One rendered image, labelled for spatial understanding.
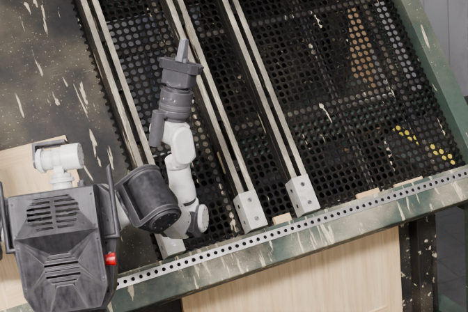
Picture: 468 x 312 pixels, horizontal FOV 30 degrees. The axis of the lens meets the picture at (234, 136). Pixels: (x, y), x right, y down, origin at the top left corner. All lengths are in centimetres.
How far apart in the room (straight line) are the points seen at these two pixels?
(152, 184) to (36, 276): 36
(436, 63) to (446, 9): 324
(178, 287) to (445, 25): 426
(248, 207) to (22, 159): 74
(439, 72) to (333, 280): 87
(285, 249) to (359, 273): 58
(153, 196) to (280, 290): 117
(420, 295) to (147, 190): 166
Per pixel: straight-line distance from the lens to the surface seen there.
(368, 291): 346
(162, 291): 275
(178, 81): 232
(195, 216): 241
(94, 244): 207
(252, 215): 286
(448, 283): 433
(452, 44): 670
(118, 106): 288
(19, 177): 282
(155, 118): 233
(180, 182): 242
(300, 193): 293
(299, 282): 327
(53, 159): 225
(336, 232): 297
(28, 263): 210
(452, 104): 334
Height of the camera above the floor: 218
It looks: 20 degrees down
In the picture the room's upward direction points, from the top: 7 degrees counter-clockwise
